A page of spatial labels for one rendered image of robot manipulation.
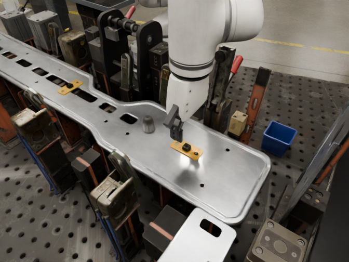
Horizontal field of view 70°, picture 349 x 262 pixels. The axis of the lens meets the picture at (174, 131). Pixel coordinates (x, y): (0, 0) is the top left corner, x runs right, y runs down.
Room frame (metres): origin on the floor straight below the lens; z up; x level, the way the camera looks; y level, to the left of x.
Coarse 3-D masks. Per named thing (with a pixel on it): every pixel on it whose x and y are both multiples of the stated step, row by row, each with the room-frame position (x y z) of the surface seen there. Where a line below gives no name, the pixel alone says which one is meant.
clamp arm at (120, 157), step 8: (112, 152) 0.31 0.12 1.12; (120, 152) 0.31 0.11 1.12; (112, 160) 0.30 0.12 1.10; (120, 160) 0.30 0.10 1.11; (128, 160) 0.31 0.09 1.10; (120, 168) 0.30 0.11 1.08; (128, 168) 0.31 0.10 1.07; (120, 176) 0.32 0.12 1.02; (128, 176) 0.30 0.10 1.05; (136, 176) 0.32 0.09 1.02; (120, 184) 0.31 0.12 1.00; (136, 184) 0.32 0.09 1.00
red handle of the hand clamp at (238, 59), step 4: (236, 56) 0.63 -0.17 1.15; (240, 56) 0.63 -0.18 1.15; (236, 60) 0.62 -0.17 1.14; (240, 60) 0.62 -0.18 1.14; (232, 64) 0.61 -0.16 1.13; (236, 64) 0.61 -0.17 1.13; (232, 68) 0.60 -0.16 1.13; (236, 68) 0.60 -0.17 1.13; (232, 72) 0.59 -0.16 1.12; (232, 76) 0.59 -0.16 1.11; (228, 84) 0.57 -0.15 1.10; (216, 96) 0.54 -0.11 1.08; (212, 100) 0.54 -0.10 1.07; (216, 100) 0.53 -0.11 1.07; (212, 104) 0.53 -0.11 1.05; (216, 104) 0.52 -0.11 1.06
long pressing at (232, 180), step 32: (0, 32) 1.10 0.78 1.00; (0, 64) 0.83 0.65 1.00; (32, 64) 0.83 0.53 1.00; (64, 64) 0.83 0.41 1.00; (64, 96) 0.64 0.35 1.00; (96, 96) 0.64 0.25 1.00; (96, 128) 0.49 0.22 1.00; (128, 128) 0.49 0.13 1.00; (160, 128) 0.49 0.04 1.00; (192, 128) 0.49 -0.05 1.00; (160, 160) 0.38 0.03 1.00; (192, 160) 0.38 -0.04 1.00; (224, 160) 0.38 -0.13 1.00; (256, 160) 0.38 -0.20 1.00; (192, 192) 0.29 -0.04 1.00; (224, 192) 0.29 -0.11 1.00; (256, 192) 0.29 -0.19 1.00
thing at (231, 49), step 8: (224, 48) 0.56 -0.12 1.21; (232, 48) 0.55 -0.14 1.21; (216, 56) 0.53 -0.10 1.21; (224, 56) 0.52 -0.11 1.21; (232, 56) 0.54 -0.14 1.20; (216, 64) 0.55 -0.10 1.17; (224, 64) 0.55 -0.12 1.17; (216, 72) 0.54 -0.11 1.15; (224, 72) 0.54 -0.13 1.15; (216, 80) 0.55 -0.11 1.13; (224, 80) 0.53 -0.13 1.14; (216, 88) 0.54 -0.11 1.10; (224, 88) 0.53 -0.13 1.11; (208, 104) 0.53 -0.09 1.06
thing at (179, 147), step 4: (172, 144) 0.43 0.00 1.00; (180, 144) 0.43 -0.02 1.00; (184, 144) 0.43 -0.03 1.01; (188, 144) 0.43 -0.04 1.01; (176, 148) 0.42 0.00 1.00; (180, 148) 0.42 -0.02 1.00; (184, 148) 0.41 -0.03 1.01; (188, 148) 0.41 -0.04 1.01; (192, 148) 0.42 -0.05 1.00; (196, 148) 0.42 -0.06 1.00; (180, 152) 0.41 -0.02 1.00; (184, 152) 0.41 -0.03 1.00; (188, 152) 0.41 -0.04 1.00; (192, 152) 0.41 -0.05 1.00; (200, 152) 0.41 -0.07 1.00; (188, 156) 0.39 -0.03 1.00; (192, 156) 0.39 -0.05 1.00; (196, 156) 0.39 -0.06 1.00
